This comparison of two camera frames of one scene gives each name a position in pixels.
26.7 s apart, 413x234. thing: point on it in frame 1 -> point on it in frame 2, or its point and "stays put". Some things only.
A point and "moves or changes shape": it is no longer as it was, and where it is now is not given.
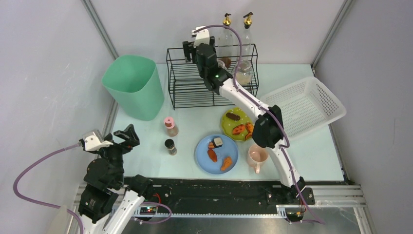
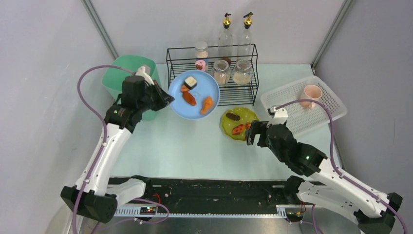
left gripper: x=117 y=145 -> x=158 y=98
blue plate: x=205 y=161 -> x=196 y=93
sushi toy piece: x=217 y=142 -> x=190 y=82
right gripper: x=192 y=51 -> x=260 y=133
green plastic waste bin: x=134 y=81 stays put
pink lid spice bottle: x=172 y=130 moves or changes shape
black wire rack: x=187 y=88 stays put
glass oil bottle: x=225 y=40 stays put
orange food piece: x=227 y=162 -> x=208 y=104
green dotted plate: x=228 y=125 stays put
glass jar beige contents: x=245 y=73 stays put
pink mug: x=257 y=155 -> x=310 y=92
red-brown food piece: x=212 y=155 -> x=187 y=95
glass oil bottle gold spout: x=247 y=39 stays put
